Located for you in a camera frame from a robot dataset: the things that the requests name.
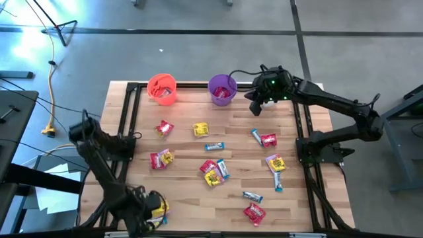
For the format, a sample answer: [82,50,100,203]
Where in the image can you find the silver flat snack packet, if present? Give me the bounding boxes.
[250,128,264,146]

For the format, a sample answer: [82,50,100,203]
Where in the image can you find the black desk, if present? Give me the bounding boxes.
[0,89,40,196]

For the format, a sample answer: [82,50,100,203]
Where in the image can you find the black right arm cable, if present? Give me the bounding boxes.
[227,67,265,85]

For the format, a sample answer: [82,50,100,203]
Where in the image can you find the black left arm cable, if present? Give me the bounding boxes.
[155,190,169,229]

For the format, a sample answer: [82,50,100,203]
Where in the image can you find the purple plastic bucket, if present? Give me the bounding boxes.
[207,73,238,107]

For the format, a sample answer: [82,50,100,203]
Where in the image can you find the yellow candy pack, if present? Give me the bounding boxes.
[204,168,225,188]
[151,200,171,218]
[157,148,175,167]
[192,122,210,138]
[265,153,287,175]

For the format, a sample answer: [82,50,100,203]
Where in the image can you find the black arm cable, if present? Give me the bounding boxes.
[155,190,169,229]
[227,67,265,85]

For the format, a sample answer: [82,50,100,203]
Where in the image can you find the orange plastic bucket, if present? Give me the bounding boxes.
[147,73,178,106]

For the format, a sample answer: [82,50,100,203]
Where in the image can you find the black flat bar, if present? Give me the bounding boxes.
[0,70,35,80]

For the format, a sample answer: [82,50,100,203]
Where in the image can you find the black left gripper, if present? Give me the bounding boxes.
[115,186,156,237]

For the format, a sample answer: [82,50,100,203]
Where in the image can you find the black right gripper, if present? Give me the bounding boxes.
[244,65,295,117]

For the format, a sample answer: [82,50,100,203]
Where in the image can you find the black desk beam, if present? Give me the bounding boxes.
[6,163,83,196]

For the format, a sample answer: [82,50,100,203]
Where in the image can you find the yellow extension cable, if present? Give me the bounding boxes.
[24,0,58,139]

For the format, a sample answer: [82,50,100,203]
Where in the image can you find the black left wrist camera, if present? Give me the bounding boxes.
[145,190,163,211]

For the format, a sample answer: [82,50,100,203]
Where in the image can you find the white paper sheets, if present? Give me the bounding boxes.
[34,163,83,216]

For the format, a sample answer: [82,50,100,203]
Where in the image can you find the grey metal table frame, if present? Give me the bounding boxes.
[373,84,423,192]

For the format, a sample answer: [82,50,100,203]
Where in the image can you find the black tripod stand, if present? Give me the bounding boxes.
[31,0,79,47]

